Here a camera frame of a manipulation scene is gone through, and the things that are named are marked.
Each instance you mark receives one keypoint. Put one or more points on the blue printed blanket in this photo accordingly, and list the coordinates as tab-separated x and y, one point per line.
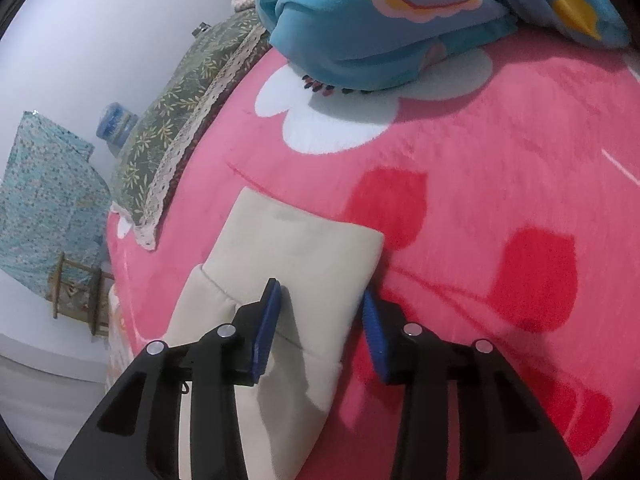
350	35

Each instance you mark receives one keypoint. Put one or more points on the pink floral blanket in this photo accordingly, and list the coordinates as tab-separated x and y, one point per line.
475	160

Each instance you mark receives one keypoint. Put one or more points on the blue patterned wall cloth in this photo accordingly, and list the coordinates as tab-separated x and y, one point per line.
45	200

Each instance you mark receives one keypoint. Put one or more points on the small dark box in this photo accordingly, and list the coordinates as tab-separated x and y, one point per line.
200	28

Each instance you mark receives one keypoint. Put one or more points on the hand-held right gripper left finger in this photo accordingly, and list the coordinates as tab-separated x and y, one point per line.
265	332

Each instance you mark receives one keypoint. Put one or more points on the green leaf-print pillow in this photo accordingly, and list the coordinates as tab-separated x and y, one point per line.
165	135

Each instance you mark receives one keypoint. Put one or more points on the wooden chair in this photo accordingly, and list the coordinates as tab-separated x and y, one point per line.
95	305

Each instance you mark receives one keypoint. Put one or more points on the blue water bottle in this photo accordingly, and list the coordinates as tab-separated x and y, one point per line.
115	125

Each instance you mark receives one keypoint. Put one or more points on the cream zip jacket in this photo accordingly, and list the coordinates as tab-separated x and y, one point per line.
295	250

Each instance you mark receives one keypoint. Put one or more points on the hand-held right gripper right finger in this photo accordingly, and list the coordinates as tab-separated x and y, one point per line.
375	340

